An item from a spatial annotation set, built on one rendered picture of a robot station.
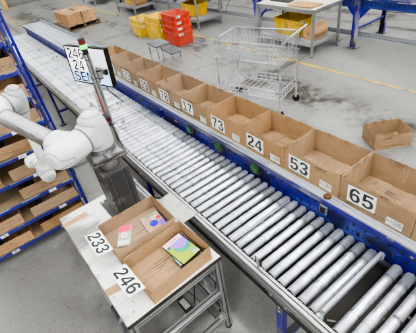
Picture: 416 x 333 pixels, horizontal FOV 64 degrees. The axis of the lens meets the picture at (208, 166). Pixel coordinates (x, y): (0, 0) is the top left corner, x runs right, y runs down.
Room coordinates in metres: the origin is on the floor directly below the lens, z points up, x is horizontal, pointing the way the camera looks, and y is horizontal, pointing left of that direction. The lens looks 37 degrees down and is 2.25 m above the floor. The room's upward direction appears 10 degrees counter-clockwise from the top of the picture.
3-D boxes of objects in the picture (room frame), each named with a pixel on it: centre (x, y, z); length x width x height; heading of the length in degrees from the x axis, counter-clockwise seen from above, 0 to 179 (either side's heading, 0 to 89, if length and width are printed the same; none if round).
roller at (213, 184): (1.80, -0.02, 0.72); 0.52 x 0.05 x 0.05; 122
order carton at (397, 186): (1.22, -0.91, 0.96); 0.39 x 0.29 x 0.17; 32
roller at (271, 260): (1.19, -0.40, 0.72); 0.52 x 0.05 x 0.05; 122
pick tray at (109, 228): (1.44, 0.48, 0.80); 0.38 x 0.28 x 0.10; 122
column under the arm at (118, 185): (1.74, 0.60, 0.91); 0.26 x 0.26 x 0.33; 33
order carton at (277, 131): (1.89, -0.50, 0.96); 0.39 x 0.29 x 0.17; 32
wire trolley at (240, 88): (4.21, -0.88, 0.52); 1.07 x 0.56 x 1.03; 49
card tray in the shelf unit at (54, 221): (2.47, 1.48, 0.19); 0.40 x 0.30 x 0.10; 123
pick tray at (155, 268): (1.17, 0.30, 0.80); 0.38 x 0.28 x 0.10; 125
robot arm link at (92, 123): (1.72, 0.61, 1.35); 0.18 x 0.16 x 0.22; 143
